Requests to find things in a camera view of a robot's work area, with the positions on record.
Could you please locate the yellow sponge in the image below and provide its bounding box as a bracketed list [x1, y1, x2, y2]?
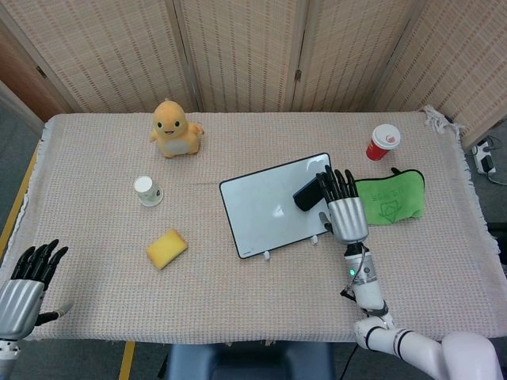
[145, 228, 189, 271]

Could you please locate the white plastic whiteboard stand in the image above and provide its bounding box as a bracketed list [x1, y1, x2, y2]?
[263, 234, 320, 261]

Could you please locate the white tablet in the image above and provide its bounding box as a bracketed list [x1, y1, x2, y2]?
[219, 152, 334, 260]

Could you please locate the beige waffle tablecloth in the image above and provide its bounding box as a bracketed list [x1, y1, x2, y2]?
[0, 104, 504, 348]

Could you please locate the green microfibre cloth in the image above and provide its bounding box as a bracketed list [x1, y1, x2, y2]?
[353, 167, 426, 226]

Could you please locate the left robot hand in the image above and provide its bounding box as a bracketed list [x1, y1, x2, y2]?
[0, 238, 75, 341]

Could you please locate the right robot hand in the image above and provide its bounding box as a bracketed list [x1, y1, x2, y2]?
[315, 164, 370, 245]

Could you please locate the woven folding screen panel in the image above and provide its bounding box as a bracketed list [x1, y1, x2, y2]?
[172, 0, 314, 114]
[295, 0, 421, 114]
[372, 0, 507, 150]
[0, 0, 199, 114]

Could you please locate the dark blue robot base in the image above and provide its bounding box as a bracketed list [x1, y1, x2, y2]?
[164, 342, 352, 380]

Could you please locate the yellow plush dinosaur toy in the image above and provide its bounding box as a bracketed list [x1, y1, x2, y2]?
[148, 99, 205, 159]

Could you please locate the white paper cup floral print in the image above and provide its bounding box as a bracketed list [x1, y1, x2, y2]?
[133, 175, 164, 207]

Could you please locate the black small box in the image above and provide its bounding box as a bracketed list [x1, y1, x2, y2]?
[292, 176, 326, 213]

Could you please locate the white power strip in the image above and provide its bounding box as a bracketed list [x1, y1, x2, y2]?
[471, 138, 498, 175]

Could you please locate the red coffee cup white lid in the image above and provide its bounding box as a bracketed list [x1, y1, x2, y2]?
[364, 123, 402, 162]

